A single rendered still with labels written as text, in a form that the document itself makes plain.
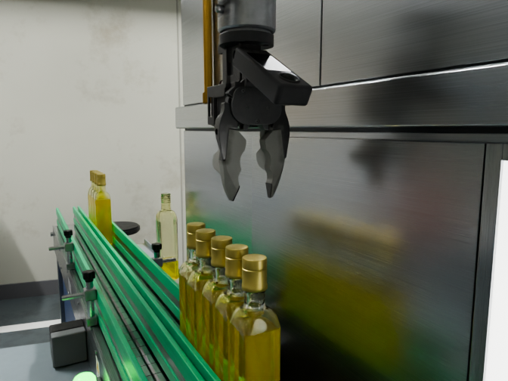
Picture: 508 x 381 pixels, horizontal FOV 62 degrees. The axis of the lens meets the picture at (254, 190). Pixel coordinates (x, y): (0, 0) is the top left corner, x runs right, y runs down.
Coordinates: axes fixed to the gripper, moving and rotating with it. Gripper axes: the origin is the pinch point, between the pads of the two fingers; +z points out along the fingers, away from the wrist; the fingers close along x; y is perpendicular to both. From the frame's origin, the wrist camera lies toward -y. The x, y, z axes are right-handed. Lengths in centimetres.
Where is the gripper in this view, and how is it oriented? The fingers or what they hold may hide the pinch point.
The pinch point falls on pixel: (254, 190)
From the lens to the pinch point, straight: 56.4
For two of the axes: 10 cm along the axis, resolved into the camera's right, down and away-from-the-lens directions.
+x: -8.8, 0.7, -4.7
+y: -4.8, -1.2, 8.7
